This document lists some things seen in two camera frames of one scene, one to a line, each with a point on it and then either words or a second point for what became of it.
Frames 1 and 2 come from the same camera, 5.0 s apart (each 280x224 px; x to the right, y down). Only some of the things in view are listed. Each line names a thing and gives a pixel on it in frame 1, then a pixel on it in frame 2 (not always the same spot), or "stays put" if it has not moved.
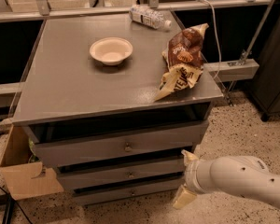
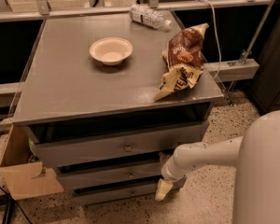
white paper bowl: [111, 50] stays put
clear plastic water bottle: [148, 17] stays put
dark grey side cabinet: [270, 86] stays put
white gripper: [191, 175] → [168, 173]
